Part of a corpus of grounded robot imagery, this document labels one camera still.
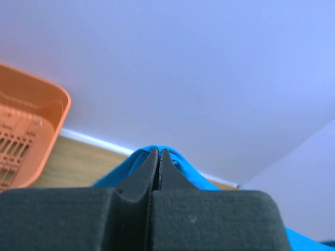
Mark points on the blue t-shirt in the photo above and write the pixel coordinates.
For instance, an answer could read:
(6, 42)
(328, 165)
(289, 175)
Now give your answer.
(137, 158)

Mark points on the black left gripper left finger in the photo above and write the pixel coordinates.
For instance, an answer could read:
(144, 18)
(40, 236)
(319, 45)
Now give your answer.
(74, 218)

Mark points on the orange plastic basket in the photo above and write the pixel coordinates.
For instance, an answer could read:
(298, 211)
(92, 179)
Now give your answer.
(33, 111)

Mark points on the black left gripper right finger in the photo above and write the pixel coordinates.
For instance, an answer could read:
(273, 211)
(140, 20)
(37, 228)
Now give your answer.
(184, 217)

